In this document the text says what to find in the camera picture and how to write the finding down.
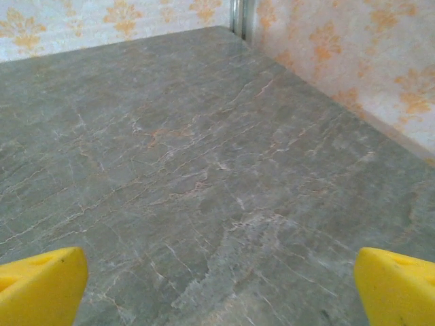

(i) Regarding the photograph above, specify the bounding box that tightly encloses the aluminium frame post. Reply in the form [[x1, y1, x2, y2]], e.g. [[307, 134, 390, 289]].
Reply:
[[229, 0, 254, 40]]

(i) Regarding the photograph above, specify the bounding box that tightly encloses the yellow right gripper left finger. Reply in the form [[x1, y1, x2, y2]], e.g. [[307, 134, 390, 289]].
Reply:
[[0, 247, 89, 326]]

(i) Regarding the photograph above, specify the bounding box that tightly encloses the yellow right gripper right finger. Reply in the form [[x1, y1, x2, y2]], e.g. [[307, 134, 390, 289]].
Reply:
[[353, 247, 435, 326]]

